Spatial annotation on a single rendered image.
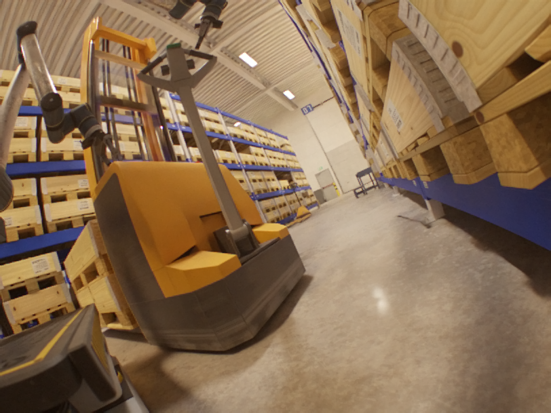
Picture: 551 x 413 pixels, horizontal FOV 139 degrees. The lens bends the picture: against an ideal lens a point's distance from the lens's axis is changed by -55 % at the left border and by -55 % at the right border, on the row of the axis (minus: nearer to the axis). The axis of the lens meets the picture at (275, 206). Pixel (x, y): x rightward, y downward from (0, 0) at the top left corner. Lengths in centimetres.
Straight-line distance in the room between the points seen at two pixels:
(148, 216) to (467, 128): 97
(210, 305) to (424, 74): 86
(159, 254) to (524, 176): 94
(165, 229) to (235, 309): 39
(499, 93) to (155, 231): 94
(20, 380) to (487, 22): 48
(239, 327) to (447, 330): 62
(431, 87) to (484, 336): 50
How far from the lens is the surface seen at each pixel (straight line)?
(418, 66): 52
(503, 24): 28
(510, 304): 61
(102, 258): 145
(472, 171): 51
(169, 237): 89
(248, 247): 100
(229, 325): 81
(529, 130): 36
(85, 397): 43
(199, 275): 77
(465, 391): 46
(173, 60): 127
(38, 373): 19
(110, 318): 196
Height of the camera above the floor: 38
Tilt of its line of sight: 3 degrees up
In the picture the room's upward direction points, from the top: 24 degrees counter-clockwise
